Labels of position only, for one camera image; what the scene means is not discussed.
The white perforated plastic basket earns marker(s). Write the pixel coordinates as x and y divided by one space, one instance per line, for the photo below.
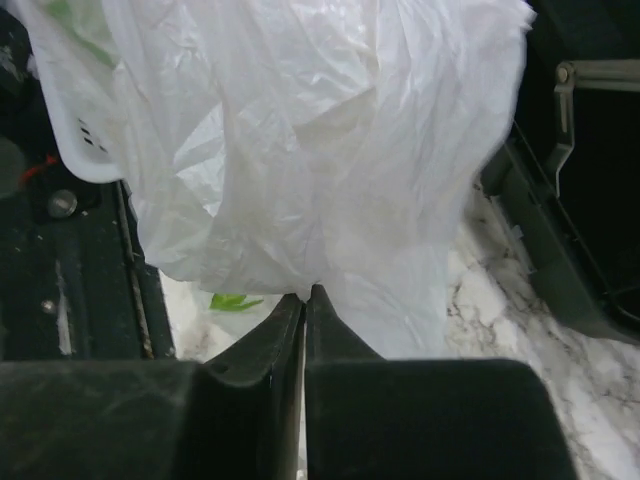
80 148

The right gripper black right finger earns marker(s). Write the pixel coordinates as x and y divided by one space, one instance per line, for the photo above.
372 418

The black plastic toolbox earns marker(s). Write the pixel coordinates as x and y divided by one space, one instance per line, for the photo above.
565 184

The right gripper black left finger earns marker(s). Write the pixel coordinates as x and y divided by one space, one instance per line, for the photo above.
233 417

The white plastic bag lemon print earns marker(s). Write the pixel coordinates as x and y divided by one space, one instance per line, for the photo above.
270 146

